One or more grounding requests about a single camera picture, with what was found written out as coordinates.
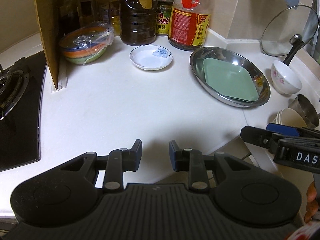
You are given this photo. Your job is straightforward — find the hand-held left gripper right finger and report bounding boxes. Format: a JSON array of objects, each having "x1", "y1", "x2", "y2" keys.
[{"x1": 169, "y1": 140, "x2": 253, "y2": 193}]

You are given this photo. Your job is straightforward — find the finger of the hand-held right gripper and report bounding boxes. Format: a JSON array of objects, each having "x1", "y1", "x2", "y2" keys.
[
  {"x1": 266, "y1": 122, "x2": 320, "y2": 140},
  {"x1": 240, "y1": 126, "x2": 282, "y2": 153}
]

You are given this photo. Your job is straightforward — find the large brown liquid jar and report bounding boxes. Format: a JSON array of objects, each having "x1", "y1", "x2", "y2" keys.
[{"x1": 120, "y1": 0, "x2": 158, "y2": 46}]

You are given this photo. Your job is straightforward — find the black gas stove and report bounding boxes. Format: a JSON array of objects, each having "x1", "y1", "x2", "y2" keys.
[{"x1": 0, "y1": 52, "x2": 48, "y2": 172}]

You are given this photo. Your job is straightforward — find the green square plate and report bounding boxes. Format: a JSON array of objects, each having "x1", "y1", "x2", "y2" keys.
[{"x1": 203, "y1": 58, "x2": 259, "y2": 102}]

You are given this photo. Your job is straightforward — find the wrapped stack of colourful bowls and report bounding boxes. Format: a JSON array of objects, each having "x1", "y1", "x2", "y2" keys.
[{"x1": 59, "y1": 23, "x2": 115, "y2": 65}]

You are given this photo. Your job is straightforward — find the white floral bowl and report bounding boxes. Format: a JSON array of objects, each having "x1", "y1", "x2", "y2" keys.
[{"x1": 271, "y1": 60, "x2": 303, "y2": 95}]

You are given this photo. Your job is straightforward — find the green lid sauce jar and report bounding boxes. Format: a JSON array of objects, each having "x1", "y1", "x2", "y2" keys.
[{"x1": 156, "y1": 0, "x2": 174, "y2": 37}]

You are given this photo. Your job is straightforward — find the glass pot lid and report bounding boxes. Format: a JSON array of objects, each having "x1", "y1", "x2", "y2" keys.
[{"x1": 261, "y1": 4, "x2": 320, "y2": 67}]

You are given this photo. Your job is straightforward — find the yellow oil bottle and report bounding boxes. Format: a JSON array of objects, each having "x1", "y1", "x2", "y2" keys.
[{"x1": 100, "y1": 0, "x2": 123, "y2": 37}]

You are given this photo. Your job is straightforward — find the grey metal window frame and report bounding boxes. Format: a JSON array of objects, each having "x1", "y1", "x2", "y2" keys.
[{"x1": 310, "y1": 4, "x2": 320, "y2": 64}]

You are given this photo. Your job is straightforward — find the brown cardboard board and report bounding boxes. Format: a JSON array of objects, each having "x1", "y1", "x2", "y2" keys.
[{"x1": 34, "y1": 0, "x2": 66, "y2": 87}]

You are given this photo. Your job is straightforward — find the large steel plate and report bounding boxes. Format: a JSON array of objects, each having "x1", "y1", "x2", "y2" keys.
[{"x1": 189, "y1": 46, "x2": 271, "y2": 108}]

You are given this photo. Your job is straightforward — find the clear glass bottle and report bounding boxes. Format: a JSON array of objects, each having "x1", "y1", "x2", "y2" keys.
[{"x1": 80, "y1": 0, "x2": 100, "y2": 28}]

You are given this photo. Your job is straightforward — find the red handle sauce bottle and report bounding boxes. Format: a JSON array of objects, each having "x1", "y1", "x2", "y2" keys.
[{"x1": 168, "y1": 0, "x2": 212, "y2": 52}]

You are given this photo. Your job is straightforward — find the red white cloth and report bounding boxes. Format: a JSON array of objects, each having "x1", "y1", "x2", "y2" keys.
[{"x1": 286, "y1": 220, "x2": 320, "y2": 240}]

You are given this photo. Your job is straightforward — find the stack of beige bowls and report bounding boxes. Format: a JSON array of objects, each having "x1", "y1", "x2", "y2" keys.
[{"x1": 275, "y1": 108, "x2": 308, "y2": 128}]

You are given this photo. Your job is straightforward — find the white floral saucer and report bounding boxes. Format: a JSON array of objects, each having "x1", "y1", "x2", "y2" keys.
[{"x1": 129, "y1": 45, "x2": 173, "y2": 70}]

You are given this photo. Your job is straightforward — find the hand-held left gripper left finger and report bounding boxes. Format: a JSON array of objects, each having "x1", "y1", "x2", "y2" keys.
[{"x1": 59, "y1": 139, "x2": 143, "y2": 193}]

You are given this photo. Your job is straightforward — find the deep steel bowl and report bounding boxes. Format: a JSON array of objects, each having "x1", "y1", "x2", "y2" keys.
[{"x1": 290, "y1": 94, "x2": 320, "y2": 129}]

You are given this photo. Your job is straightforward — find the person's right hand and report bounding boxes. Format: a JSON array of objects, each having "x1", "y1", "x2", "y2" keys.
[{"x1": 304, "y1": 180, "x2": 320, "y2": 227}]

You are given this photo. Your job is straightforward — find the dark sauce bottle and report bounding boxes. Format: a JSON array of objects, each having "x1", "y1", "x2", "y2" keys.
[{"x1": 60, "y1": 0, "x2": 82, "y2": 37}]

